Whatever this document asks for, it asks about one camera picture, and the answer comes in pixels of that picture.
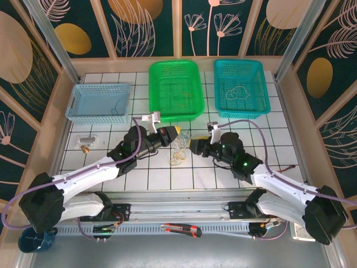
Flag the pile of rubber bands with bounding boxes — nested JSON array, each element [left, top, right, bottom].
[[171, 131, 192, 153]]

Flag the thin yellow cable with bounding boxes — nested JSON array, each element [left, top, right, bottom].
[[169, 150, 187, 166]]

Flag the thin tan cable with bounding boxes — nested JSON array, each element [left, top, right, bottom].
[[174, 89, 195, 108]]

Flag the thin cream cable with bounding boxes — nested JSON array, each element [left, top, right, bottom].
[[224, 85, 250, 101]]

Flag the green plastic basket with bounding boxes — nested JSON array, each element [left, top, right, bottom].
[[148, 60, 206, 123]]

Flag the light blue plastic basket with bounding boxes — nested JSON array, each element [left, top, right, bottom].
[[65, 83, 131, 125]]

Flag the teal plastic basket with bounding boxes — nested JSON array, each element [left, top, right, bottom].
[[213, 59, 271, 119]]

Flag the red black utility knife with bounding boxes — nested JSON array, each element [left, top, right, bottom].
[[160, 222, 202, 238]]

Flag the small controller board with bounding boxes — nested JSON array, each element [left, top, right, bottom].
[[91, 223, 125, 236], [249, 219, 281, 237]]

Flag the white square clock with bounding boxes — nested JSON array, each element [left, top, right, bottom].
[[290, 223, 316, 241]]

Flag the dark blue mug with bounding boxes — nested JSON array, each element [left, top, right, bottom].
[[18, 227, 59, 254]]

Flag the thin black gripper wire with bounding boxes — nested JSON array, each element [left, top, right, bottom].
[[212, 158, 234, 170]]

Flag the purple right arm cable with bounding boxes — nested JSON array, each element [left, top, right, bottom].
[[216, 119, 357, 241]]

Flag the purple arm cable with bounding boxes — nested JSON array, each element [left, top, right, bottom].
[[1, 116, 144, 242], [216, 119, 357, 241]]

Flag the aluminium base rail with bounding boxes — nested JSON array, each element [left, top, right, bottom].
[[27, 189, 331, 226]]

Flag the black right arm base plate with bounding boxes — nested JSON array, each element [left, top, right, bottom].
[[228, 201, 279, 221]]

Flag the aluminium table side rail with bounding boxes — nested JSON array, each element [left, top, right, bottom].
[[274, 79, 317, 199], [41, 82, 82, 202]]

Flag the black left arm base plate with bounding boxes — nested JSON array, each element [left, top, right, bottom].
[[80, 203, 132, 223]]

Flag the grey slotted cable duct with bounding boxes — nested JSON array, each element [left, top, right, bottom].
[[52, 224, 293, 238]]

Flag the aluminium frame post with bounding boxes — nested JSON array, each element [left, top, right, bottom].
[[274, 0, 327, 82], [23, 0, 82, 84]]

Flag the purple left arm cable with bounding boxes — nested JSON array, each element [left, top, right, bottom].
[[1, 116, 144, 242]]

